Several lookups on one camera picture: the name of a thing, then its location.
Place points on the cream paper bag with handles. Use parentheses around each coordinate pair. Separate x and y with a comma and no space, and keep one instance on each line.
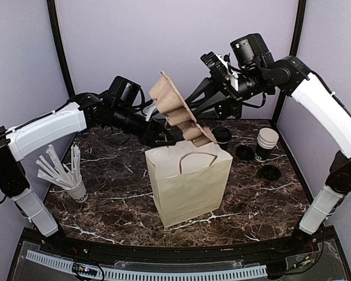
(187,181)

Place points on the left black corner post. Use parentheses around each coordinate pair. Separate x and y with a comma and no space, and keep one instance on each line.
(58,43)

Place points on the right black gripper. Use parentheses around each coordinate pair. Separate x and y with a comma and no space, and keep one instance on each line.
(231,102)

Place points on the white cup holding straws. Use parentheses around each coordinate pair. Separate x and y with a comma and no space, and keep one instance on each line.
(78,193)

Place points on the single black paper coffee cup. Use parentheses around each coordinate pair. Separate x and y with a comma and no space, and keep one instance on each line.
(223,141)

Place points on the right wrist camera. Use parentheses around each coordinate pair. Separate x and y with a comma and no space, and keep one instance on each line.
(221,69)

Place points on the brown pulp cup carrier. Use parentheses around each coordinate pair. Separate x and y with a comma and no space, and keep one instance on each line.
(173,106)

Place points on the stack of white paper cups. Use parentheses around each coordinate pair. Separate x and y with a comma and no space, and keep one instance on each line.
(266,141)

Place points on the stack of black coffee lids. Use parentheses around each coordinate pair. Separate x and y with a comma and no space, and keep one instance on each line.
(270,172)

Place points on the grey slotted cable duct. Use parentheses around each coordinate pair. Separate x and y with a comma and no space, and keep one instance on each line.
(124,270)

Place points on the loose black coffee lid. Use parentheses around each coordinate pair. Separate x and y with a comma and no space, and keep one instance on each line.
(245,153)

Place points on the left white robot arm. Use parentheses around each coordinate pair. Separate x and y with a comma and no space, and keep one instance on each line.
(112,108)

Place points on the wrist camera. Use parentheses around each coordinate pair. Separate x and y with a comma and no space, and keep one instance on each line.
(149,110)
(221,69)

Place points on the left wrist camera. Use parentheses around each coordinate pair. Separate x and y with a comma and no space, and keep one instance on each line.
(149,110)

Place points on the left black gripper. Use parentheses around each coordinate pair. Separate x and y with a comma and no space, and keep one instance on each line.
(150,136)

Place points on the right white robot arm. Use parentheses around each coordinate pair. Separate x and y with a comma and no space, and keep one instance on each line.
(295,79)

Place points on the black front frame rail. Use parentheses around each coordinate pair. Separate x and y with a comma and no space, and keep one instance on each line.
(265,252)

